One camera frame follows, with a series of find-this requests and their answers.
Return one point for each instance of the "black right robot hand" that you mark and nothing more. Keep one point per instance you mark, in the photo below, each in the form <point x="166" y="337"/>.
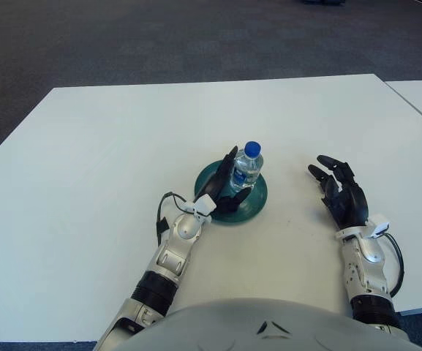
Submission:
<point x="347" y="204"/>

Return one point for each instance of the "clear bottle blue cap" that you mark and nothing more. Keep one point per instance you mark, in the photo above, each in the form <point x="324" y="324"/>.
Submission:
<point x="249" y="168"/>

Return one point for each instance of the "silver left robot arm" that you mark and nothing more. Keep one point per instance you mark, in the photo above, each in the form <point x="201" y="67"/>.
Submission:
<point x="170" y="256"/>

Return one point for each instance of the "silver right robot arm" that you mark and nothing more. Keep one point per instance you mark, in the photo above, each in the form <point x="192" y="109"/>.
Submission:
<point x="364" y="274"/>

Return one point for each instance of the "grey robot torso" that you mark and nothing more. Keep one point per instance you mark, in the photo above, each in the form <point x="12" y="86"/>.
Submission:
<point x="232" y="325"/>

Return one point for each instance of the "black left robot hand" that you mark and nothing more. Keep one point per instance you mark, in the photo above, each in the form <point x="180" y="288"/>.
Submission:
<point x="218" y="183"/>

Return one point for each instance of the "teal round plate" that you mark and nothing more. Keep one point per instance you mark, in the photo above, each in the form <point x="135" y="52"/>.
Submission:
<point x="258" y="204"/>

